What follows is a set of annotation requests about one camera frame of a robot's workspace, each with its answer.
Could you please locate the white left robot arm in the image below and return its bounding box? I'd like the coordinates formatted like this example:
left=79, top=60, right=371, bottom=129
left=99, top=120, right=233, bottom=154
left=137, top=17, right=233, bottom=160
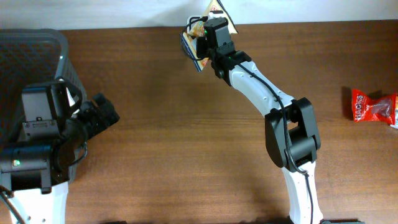
left=1, top=78, right=120, bottom=223

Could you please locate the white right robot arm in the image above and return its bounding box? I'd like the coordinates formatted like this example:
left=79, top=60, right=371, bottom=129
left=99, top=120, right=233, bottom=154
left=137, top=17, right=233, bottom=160
left=197, top=16, right=327, bottom=223

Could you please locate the red Hacks candy bag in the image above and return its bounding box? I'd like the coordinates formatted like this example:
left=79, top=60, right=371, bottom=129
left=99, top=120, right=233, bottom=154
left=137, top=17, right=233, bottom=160
left=351, top=89, right=397, bottom=125

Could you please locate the green Kleenex tissue pack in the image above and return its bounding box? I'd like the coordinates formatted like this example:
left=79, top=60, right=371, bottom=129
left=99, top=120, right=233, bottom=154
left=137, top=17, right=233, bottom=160
left=390, top=123, right=398, bottom=129

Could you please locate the yellow snack bag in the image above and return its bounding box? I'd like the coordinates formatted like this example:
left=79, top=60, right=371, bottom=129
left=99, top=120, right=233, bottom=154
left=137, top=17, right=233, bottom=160
left=180, top=0, right=238, bottom=72

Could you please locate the grey plastic lattice basket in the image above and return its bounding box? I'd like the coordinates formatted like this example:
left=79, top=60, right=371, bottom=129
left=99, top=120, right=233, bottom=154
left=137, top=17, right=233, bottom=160
left=1, top=29, right=87, bottom=145

